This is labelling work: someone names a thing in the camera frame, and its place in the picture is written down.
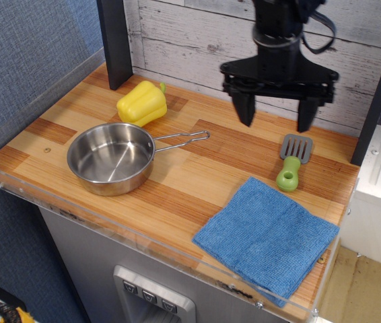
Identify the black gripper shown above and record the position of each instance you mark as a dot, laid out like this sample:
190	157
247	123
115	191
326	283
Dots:
279	70

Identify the green handled grey spatula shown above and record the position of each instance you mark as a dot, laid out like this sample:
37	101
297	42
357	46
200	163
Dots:
295	151

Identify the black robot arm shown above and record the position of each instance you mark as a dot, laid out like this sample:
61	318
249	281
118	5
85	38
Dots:
286	19

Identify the blue folded cloth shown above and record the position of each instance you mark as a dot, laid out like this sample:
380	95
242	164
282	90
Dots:
267	239

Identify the yellow toy bell pepper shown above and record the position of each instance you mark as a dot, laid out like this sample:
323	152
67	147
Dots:
144	103

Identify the stainless steel pan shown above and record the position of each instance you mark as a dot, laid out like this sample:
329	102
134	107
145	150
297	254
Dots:
116	158

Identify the silver dispenser button panel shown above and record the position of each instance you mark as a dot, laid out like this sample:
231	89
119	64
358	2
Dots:
144	300

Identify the grey toy fridge cabinet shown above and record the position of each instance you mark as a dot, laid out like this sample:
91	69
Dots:
165	253

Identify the yellow object bottom corner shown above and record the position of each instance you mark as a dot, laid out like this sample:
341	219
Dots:
20	316

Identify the left dark frame post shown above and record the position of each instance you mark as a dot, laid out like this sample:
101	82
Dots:
115	39

